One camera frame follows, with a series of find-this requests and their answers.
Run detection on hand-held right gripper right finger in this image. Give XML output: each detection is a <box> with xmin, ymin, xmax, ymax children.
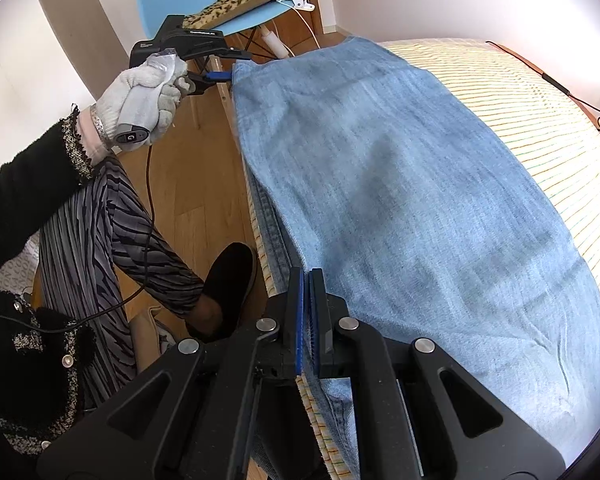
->
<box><xmin>307</xmin><ymin>269</ymin><xmax>566</xmax><ymax>480</ymax></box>

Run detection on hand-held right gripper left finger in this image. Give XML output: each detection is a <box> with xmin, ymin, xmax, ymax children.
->
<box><xmin>37</xmin><ymin>266</ymin><xmax>305</xmax><ymax>480</ymax></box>

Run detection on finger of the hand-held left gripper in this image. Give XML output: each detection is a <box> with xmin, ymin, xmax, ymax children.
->
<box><xmin>186</xmin><ymin>72</ymin><xmax>231</xmax><ymax>97</ymax></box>
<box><xmin>192</xmin><ymin>45</ymin><xmax>255</xmax><ymax>62</ymax></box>

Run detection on light blue denim pants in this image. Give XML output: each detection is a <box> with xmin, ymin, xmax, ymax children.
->
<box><xmin>230</xmin><ymin>36</ymin><xmax>600</xmax><ymax>480</ymax></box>

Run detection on person's left forearm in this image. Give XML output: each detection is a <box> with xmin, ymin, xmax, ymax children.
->
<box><xmin>0</xmin><ymin>105</ymin><xmax>108</xmax><ymax>281</ymax></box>

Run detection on person's left hand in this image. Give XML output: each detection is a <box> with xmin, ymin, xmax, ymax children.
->
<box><xmin>94</xmin><ymin>52</ymin><xmax>191</xmax><ymax>148</ymax></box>

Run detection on person's black shoe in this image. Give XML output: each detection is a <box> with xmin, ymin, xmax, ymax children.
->
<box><xmin>185</xmin><ymin>242</ymin><xmax>258</xmax><ymax>343</ymax></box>

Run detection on person's grey striped skirt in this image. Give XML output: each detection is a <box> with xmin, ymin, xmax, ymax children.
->
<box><xmin>30</xmin><ymin>157</ymin><xmax>205</xmax><ymax>401</ymax></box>

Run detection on person's black jacket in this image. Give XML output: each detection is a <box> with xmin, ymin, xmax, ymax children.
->
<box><xmin>0</xmin><ymin>280</ymin><xmax>98</xmax><ymax>480</ymax></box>

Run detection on white printed cloth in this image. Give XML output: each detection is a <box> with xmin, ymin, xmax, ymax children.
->
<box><xmin>0</xmin><ymin>237</ymin><xmax>43</xmax><ymax>293</ymax></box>

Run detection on yellow striped blanket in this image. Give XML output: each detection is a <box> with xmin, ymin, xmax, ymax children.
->
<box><xmin>245</xmin><ymin>40</ymin><xmax>600</xmax><ymax>480</ymax></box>

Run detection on white lamp cable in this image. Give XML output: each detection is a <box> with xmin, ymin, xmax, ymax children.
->
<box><xmin>295</xmin><ymin>5</ymin><xmax>325</xmax><ymax>51</ymax></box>

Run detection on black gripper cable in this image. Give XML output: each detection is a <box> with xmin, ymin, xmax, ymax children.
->
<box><xmin>0</xmin><ymin>142</ymin><xmax>158</xmax><ymax>333</ymax></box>

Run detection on black ring light cable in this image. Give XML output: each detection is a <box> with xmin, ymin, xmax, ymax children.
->
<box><xmin>485</xmin><ymin>40</ymin><xmax>600</xmax><ymax>136</ymax></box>

